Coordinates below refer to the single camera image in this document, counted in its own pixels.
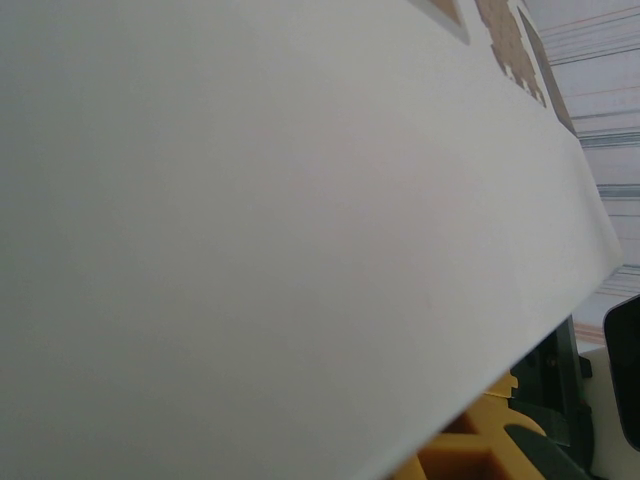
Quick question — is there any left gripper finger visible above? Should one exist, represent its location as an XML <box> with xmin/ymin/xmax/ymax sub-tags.
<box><xmin>416</xmin><ymin>314</ymin><xmax>595</xmax><ymax>480</ymax></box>

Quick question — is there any white box with brown tiles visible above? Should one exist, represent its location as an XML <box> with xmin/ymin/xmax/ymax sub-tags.
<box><xmin>0</xmin><ymin>0</ymin><xmax>624</xmax><ymax>480</ymax></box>

